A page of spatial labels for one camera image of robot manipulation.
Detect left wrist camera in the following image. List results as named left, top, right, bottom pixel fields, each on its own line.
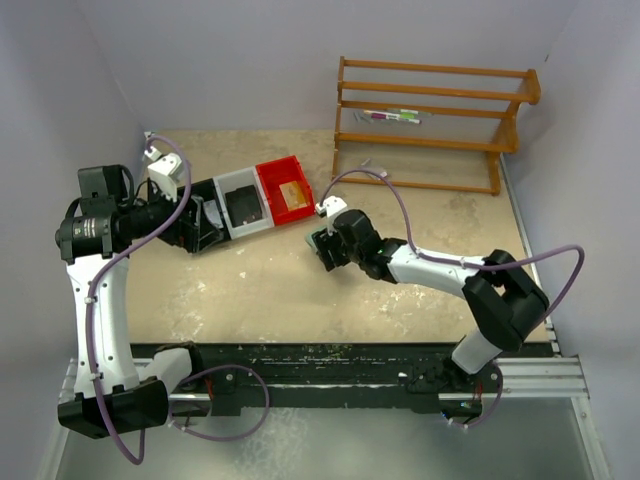
left=147, top=153, right=184, bottom=203

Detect silver cards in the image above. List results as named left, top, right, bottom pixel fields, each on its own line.
left=203, top=200, right=224, bottom=230

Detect wooden shelf rack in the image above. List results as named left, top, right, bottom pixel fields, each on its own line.
left=331, top=55, right=542, bottom=197

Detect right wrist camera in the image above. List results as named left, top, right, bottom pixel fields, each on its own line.
left=315, top=196, right=348, bottom=219

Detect purple marker pen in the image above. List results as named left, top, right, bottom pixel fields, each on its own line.
left=363, top=110, right=422, bottom=125

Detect black bin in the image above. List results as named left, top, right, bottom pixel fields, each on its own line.
left=165, top=179, right=231, bottom=254

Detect white bin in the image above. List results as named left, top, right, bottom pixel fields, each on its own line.
left=213, top=167, right=275, bottom=240

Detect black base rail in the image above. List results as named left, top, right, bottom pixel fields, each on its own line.
left=87, top=342, right=556, bottom=416

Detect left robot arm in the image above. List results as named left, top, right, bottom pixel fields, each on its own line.
left=55, top=164, right=210, bottom=444

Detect gold card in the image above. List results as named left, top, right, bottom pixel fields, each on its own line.
left=279, top=181, right=308, bottom=211

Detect red bin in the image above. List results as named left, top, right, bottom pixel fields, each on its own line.
left=256, top=156, right=315, bottom=226

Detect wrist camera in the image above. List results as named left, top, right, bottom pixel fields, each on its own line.
left=315, top=196, right=348, bottom=219
left=147, top=153, right=184, bottom=203

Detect black cards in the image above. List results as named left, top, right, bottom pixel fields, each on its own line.
left=225, top=185, right=263, bottom=228

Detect grey clip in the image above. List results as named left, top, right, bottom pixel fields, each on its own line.
left=354, top=111, right=373, bottom=124

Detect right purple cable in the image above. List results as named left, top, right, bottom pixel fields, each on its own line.
left=319, top=169, right=586, bottom=431

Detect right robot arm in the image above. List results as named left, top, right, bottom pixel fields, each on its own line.
left=126, top=217, right=476, bottom=345

